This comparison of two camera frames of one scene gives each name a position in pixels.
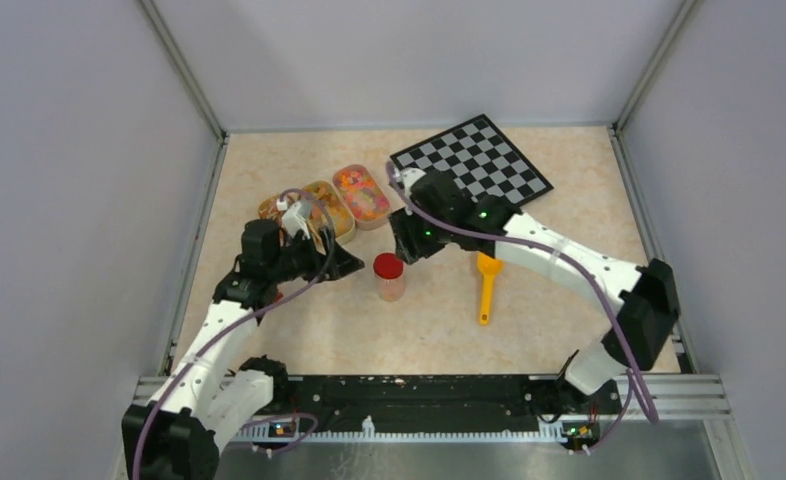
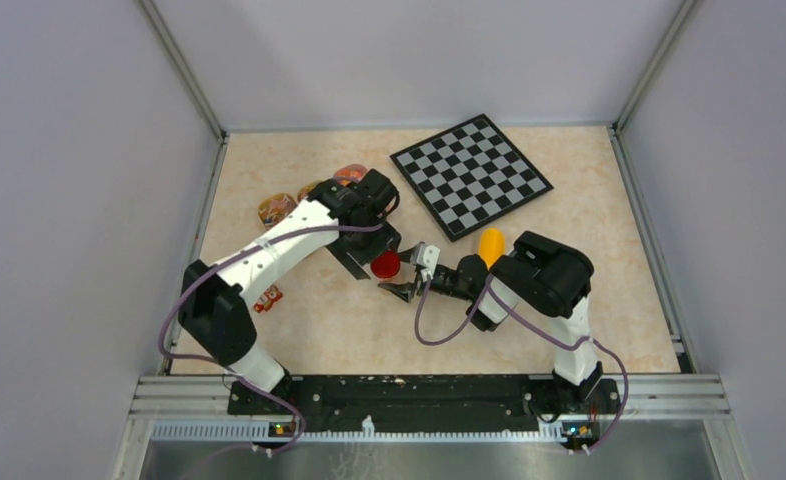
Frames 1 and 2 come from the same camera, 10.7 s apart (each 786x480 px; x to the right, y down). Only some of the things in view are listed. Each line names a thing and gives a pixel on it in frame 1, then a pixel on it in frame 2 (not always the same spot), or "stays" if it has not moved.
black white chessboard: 481,159 stays
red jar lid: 387,266 stays
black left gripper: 340,264 -> 385,238
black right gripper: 409,246 -> 405,290
